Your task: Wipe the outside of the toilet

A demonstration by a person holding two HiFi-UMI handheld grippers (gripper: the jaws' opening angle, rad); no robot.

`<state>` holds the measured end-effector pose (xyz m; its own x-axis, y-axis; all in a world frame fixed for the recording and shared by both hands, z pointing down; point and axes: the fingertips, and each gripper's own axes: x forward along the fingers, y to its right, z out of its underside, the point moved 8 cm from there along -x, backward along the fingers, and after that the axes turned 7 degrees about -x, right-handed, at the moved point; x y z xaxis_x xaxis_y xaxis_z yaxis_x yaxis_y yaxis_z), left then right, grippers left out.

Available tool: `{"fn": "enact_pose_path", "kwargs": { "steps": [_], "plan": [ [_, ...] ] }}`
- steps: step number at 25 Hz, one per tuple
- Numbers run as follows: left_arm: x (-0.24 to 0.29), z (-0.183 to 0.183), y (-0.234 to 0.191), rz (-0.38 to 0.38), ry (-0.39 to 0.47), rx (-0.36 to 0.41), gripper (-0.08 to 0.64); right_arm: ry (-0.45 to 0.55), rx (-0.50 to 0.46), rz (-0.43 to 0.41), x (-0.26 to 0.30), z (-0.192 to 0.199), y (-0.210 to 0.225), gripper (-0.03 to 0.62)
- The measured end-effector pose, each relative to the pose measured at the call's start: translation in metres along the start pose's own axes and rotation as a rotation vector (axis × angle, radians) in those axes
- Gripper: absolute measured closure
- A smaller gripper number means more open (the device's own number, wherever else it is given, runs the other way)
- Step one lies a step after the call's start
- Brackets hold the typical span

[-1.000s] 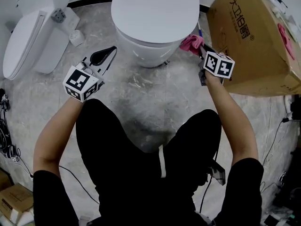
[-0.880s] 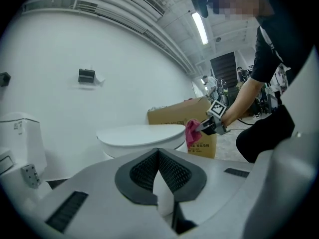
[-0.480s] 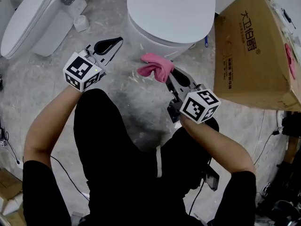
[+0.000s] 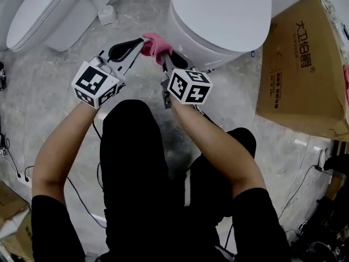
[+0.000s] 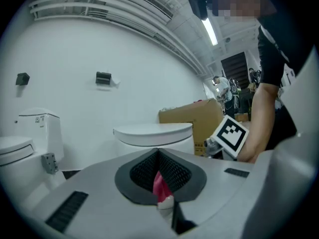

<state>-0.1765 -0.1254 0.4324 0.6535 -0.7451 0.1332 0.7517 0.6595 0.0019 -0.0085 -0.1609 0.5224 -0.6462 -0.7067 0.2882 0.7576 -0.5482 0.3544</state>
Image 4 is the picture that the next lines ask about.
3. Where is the person's right forearm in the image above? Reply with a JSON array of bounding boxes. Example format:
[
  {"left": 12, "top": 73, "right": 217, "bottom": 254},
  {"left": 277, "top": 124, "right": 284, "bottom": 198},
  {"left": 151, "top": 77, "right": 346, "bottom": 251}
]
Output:
[{"left": 170, "top": 102, "right": 267, "bottom": 199}]

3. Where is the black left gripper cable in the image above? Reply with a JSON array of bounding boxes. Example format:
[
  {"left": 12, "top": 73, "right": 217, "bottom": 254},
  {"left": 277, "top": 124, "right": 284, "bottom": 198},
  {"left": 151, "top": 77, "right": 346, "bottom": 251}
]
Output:
[{"left": 66, "top": 120, "right": 107, "bottom": 229}]

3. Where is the black equipment heap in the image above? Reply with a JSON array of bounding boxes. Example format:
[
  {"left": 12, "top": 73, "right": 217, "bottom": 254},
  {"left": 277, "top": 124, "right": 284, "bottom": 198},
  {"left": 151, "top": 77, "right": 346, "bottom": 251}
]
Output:
[{"left": 288, "top": 195, "right": 349, "bottom": 262}]

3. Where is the person's left forearm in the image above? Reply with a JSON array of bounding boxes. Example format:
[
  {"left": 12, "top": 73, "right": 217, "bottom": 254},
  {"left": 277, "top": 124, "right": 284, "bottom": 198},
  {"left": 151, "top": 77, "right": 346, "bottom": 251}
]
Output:
[{"left": 32, "top": 102, "right": 98, "bottom": 201}]

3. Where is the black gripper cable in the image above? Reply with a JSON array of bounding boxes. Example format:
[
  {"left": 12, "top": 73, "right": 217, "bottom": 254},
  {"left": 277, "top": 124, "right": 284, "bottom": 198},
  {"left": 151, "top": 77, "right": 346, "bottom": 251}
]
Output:
[
  {"left": 66, "top": 120, "right": 107, "bottom": 229},
  {"left": 195, "top": 104, "right": 227, "bottom": 133}
]

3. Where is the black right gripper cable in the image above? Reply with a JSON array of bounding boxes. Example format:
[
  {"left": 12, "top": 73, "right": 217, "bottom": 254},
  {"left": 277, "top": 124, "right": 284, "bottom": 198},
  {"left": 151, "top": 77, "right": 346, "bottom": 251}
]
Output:
[{"left": 195, "top": 104, "right": 227, "bottom": 133}]

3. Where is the black headset with cables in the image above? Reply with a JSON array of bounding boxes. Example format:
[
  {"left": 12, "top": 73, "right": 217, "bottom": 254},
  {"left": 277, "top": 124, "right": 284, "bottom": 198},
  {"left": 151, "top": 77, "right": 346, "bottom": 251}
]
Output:
[{"left": 0, "top": 134, "right": 9, "bottom": 158}]

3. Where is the small white round canister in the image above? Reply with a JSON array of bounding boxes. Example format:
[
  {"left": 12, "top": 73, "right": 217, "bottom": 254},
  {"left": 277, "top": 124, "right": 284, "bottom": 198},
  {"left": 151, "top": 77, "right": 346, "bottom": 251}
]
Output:
[{"left": 97, "top": 5, "right": 117, "bottom": 26}]

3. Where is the white toilet with tank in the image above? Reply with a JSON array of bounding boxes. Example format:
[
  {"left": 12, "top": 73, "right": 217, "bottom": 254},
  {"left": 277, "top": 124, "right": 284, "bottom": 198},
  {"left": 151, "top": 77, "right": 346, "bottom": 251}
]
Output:
[{"left": 5, "top": 0, "right": 117, "bottom": 53}]

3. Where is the person's black shirt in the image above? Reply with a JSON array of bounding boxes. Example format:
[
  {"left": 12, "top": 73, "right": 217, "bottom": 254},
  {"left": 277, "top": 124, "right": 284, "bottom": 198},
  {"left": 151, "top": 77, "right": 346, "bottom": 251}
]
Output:
[{"left": 31, "top": 187, "right": 290, "bottom": 262}]

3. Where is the white socket strip with plugs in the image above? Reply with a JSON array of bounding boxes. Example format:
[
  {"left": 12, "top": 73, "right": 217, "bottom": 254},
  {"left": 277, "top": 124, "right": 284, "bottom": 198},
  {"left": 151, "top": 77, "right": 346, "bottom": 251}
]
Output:
[{"left": 15, "top": 172, "right": 33, "bottom": 187}]

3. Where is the large cardboard box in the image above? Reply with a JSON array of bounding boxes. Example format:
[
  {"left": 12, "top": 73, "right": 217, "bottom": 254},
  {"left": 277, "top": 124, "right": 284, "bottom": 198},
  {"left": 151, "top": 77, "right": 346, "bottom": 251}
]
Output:
[{"left": 255, "top": 0, "right": 349, "bottom": 142}]

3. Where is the black spare device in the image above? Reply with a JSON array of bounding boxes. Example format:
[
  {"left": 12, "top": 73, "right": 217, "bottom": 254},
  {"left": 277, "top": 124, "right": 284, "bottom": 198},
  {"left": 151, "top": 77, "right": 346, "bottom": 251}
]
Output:
[{"left": 0, "top": 61, "right": 8, "bottom": 91}]

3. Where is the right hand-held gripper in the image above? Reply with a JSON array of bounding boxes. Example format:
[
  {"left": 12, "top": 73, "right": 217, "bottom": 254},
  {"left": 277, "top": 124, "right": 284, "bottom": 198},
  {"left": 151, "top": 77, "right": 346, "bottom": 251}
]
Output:
[{"left": 159, "top": 50, "right": 214, "bottom": 110}]

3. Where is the black floor cable with plug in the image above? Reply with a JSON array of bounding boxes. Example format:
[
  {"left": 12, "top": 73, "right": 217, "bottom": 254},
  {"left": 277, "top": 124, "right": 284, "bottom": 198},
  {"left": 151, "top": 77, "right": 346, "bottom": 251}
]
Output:
[{"left": 278, "top": 164, "right": 324, "bottom": 221}]

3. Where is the white smart toilet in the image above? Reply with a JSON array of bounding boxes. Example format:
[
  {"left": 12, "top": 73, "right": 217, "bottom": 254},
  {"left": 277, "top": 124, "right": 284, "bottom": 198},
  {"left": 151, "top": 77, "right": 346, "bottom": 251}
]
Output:
[{"left": 166, "top": 0, "right": 273, "bottom": 72}]

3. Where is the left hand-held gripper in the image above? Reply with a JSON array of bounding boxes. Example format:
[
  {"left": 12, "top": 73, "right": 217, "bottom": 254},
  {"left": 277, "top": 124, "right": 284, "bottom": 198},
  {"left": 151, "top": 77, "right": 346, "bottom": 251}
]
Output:
[{"left": 70, "top": 37, "right": 146, "bottom": 110}]

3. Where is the small cardboard box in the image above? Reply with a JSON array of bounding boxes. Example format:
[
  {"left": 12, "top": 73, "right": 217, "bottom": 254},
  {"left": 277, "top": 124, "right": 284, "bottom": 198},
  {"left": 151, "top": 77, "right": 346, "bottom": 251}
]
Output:
[{"left": 0, "top": 181, "right": 35, "bottom": 262}]

